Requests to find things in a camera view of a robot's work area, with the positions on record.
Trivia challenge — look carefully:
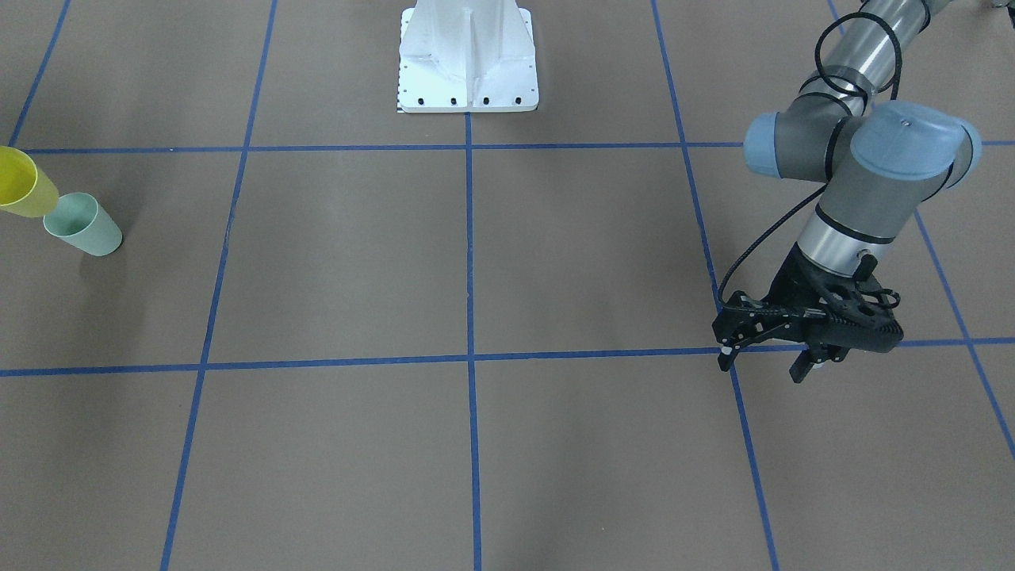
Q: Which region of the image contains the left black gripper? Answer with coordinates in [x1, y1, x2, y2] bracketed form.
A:
[711, 245, 904, 384]

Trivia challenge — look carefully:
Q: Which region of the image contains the yellow plastic cup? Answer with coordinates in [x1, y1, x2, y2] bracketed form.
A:
[1, 146, 60, 218]

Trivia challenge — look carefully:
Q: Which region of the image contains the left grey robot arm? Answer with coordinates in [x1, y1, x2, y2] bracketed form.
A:
[713, 1, 982, 383]

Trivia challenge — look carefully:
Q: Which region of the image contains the light green plastic cup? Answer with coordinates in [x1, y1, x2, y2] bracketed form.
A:
[43, 192, 124, 257]

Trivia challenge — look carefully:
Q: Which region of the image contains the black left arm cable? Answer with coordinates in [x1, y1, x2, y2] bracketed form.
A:
[716, 12, 903, 310]

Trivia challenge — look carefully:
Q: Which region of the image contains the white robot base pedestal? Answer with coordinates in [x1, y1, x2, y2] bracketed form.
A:
[396, 1, 540, 113]

